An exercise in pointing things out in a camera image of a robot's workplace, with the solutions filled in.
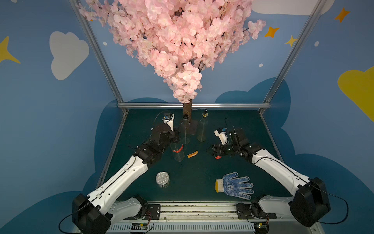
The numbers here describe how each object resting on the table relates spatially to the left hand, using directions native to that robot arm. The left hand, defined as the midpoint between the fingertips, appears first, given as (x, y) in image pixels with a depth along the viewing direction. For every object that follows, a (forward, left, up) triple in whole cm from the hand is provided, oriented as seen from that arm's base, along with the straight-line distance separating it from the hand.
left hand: (176, 125), depth 74 cm
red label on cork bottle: (-8, -2, -13) cm, 15 cm away
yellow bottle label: (-2, -9, -29) cm, 31 cm away
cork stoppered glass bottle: (-6, -1, -25) cm, 25 cm away
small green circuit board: (-42, +17, -31) cm, 55 cm away
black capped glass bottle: (+6, -4, -13) cm, 16 cm away
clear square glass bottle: (+10, -15, -14) cm, 23 cm away
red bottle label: (-3, -27, -30) cm, 40 cm away
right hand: (-5, -21, -13) cm, 25 cm away
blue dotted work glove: (-21, -36, -29) cm, 51 cm away
